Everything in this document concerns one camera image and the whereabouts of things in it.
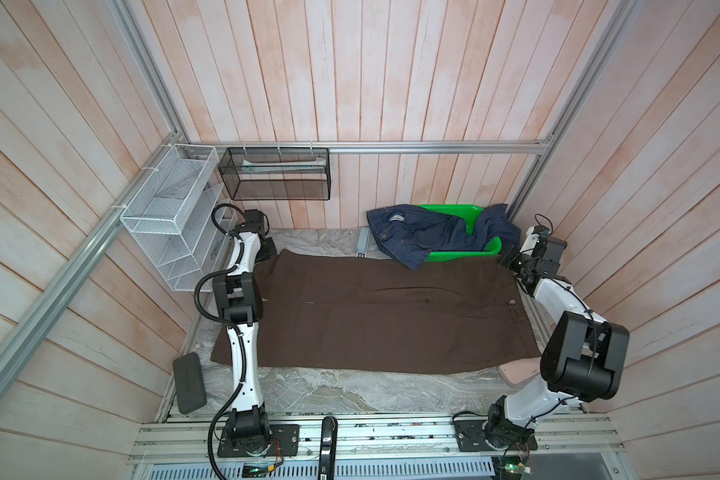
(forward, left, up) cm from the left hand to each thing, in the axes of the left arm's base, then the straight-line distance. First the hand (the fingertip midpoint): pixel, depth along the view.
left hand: (267, 256), depth 109 cm
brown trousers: (-22, -39, -2) cm, 44 cm away
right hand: (-8, -80, +15) cm, 82 cm away
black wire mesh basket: (+20, -5, +22) cm, 30 cm away
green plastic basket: (+18, -79, +5) cm, 81 cm away
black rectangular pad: (-45, +13, 0) cm, 47 cm away
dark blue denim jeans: (+9, -54, +3) cm, 55 cm away
